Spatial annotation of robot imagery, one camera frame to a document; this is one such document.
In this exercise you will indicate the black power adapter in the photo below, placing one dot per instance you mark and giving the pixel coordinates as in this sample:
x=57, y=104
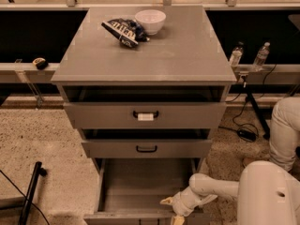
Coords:
x=246, y=135

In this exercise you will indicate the grey drawer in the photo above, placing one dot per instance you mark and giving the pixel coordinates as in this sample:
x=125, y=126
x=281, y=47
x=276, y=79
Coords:
x=130, y=190
x=145, y=115
x=146, y=148

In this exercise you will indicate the yellow black tape measure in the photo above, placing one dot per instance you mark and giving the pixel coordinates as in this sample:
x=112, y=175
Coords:
x=40, y=63

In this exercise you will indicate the clear water bottle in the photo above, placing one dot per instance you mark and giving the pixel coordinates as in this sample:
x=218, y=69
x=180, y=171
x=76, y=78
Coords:
x=261, y=56
x=236, y=55

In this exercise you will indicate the person leg light trousers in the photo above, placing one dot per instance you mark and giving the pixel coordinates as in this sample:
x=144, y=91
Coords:
x=284, y=132

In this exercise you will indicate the dark snack bag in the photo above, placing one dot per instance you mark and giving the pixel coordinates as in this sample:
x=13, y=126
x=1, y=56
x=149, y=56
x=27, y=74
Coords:
x=129, y=32

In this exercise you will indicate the black tripod leg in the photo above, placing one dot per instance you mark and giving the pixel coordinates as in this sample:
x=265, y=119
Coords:
x=258, y=113

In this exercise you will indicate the white bowl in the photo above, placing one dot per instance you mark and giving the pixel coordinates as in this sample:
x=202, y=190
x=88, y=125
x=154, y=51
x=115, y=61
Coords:
x=151, y=20

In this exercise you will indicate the right clear water bottle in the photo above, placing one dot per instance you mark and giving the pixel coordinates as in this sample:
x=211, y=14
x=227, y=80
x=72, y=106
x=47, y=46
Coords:
x=261, y=56

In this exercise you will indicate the left clear water bottle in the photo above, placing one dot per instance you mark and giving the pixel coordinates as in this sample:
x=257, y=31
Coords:
x=236, y=55

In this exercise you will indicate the grey top drawer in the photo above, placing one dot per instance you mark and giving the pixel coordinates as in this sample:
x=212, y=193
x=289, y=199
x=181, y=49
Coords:
x=145, y=115

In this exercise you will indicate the grey middle drawer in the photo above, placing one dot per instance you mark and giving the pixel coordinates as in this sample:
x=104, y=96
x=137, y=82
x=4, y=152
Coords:
x=146, y=148

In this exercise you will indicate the grey bottom drawer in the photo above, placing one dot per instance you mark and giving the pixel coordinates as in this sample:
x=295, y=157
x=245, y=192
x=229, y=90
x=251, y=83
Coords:
x=130, y=190

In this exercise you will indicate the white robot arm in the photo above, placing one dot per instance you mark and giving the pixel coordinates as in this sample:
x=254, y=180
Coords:
x=265, y=195

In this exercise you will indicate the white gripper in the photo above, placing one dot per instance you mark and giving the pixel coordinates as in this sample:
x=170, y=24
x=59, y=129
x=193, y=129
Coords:
x=180, y=204

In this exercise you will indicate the black stand leg left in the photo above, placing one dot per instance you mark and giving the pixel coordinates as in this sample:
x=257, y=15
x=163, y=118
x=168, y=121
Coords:
x=28, y=200

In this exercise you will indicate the grey drawer cabinet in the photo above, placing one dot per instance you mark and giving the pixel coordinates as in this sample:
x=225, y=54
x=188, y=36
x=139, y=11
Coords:
x=183, y=62

